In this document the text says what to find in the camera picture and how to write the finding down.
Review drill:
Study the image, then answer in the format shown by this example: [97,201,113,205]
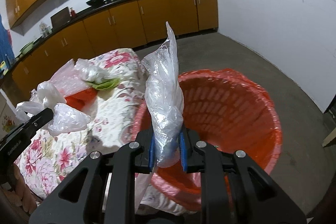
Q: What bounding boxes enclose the clear plastic bag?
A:
[142,21,184,168]
[75,58,121,83]

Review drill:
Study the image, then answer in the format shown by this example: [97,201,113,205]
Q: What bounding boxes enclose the pale pink translucent plastic bag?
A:
[50,59,91,97]

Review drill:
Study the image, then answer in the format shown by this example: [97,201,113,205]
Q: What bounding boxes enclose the brown cutting board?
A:
[50,7,71,28]

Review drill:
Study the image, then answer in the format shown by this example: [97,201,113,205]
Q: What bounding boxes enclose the red lined plastic basket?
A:
[131,69,283,212]

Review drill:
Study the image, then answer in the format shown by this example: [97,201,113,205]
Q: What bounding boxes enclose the blue cloth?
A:
[0,21,15,67]

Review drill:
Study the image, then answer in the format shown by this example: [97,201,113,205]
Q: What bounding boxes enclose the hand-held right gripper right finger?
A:
[180,127,307,224]

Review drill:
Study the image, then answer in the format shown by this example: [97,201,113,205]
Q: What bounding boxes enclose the white plastic bag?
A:
[15,81,91,137]

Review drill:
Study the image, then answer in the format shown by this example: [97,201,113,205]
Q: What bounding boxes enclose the green basin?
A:
[20,42,36,54]

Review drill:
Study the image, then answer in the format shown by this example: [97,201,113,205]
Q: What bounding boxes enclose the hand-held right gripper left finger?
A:
[29,128,158,224]

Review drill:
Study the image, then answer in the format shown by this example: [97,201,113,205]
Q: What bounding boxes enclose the crumpled clear plastic bag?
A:
[75,58,121,83]

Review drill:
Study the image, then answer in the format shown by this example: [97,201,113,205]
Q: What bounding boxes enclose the floral printed cloth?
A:
[14,48,200,215]

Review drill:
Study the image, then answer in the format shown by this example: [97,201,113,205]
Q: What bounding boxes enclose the person's left hand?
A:
[8,162,40,215]

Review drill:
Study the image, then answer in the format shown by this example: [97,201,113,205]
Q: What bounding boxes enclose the white cabinet with flower sticker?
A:
[0,90,25,141]

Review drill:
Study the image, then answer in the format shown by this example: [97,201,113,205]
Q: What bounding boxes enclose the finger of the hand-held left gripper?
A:
[10,108,54,139]

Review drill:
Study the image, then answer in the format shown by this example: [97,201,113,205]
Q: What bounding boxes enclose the orange lower kitchen cabinets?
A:
[0,0,219,98]

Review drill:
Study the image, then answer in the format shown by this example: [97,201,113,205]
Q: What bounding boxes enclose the red plastic bag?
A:
[64,88,98,110]

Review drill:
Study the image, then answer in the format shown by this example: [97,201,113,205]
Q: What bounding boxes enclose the green vegetable leaf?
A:
[91,78,121,90]

